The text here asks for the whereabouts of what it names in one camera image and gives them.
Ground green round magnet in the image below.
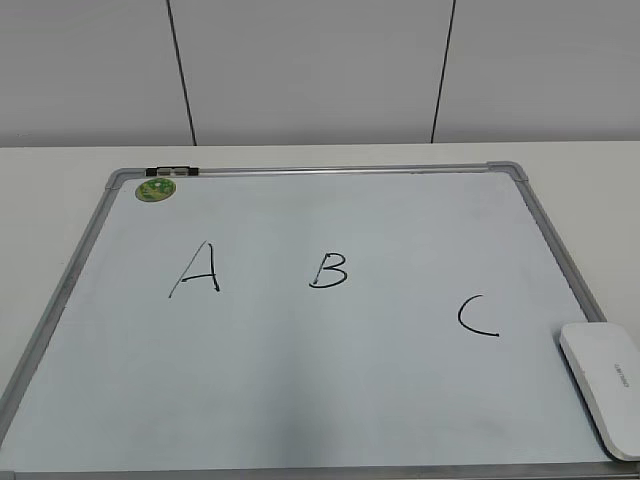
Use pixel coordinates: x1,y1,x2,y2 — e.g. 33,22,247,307
135,178,176,203

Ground white whiteboard eraser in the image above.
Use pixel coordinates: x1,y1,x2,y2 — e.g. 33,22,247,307
559,322,639,462

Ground whiteboard with grey frame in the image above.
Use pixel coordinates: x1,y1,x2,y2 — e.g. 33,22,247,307
1,162,639,479

